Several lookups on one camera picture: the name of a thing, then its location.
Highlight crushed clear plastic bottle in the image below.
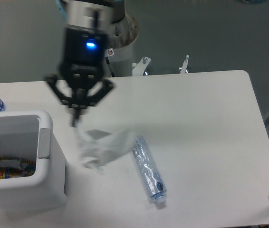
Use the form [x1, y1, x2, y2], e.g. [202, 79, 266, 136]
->
[132, 136, 167, 208]

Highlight white pedestal foot bracket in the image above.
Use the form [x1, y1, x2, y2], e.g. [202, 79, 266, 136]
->
[132, 54, 190, 76]

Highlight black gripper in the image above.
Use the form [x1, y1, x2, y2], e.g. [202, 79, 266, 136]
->
[44, 26, 115, 127]

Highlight white trash can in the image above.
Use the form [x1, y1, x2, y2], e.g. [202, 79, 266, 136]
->
[0, 111, 67, 211]

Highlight white plastic bag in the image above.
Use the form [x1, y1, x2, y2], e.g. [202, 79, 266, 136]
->
[76, 121, 136, 172]

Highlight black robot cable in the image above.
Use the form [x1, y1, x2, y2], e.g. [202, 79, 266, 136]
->
[105, 56, 116, 78]

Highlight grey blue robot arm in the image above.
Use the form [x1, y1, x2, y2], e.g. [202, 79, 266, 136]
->
[44, 0, 114, 127]

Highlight colourful trash in can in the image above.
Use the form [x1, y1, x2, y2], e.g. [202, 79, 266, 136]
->
[0, 157, 36, 180]

